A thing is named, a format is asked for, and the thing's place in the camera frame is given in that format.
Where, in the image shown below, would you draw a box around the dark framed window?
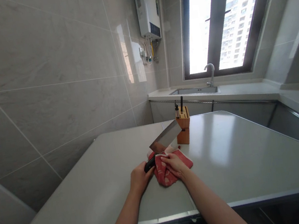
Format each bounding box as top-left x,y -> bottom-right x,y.
172,0 -> 295,82

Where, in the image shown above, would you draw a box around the chrome faucet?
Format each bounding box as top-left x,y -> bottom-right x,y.
203,63 -> 218,88

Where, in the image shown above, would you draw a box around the steel sink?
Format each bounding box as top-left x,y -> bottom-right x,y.
168,83 -> 220,100

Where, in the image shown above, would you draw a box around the person's right hand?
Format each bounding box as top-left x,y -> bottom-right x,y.
160,149 -> 193,185

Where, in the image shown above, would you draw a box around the wooden knife block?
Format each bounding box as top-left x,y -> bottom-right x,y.
172,105 -> 194,146

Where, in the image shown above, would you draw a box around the white water heater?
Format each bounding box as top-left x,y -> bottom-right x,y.
134,0 -> 166,42

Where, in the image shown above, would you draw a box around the water heater pipes and valves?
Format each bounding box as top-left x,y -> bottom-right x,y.
137,33 -> 163,67

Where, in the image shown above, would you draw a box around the steel cleaver with black handle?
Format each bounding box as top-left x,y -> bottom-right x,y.
137,118 -> 187,174

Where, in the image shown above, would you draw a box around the red patterned cloth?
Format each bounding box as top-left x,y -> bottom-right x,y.
146,145 -> 196,190

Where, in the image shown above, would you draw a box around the white kitchen counter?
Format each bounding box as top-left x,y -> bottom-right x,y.
147,68 -> 299,173

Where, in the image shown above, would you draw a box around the white folding table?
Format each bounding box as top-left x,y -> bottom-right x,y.
8,99 -> 299,224

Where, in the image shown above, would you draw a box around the person's left hand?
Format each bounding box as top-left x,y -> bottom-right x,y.
127,159 -> 159,196

